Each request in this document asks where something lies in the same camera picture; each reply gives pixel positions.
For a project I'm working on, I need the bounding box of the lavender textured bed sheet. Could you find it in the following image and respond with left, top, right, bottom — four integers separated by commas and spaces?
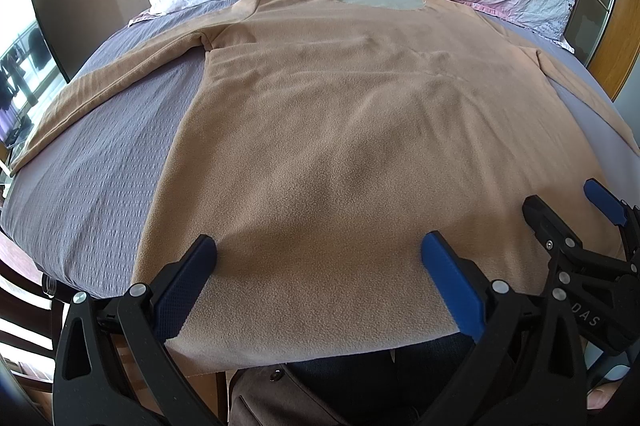
1, 0, 639, 297

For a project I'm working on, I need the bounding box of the wooden glass-panel headboard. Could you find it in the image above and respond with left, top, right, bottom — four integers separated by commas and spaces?
537, 0, 640, 103

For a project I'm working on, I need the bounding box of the person's right hand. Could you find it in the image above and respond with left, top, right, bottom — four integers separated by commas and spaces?
587, 380, 620, 410

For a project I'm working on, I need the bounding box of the tan fleece long-sleeve shirt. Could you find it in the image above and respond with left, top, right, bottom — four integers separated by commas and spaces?
12, 0, 639, 373

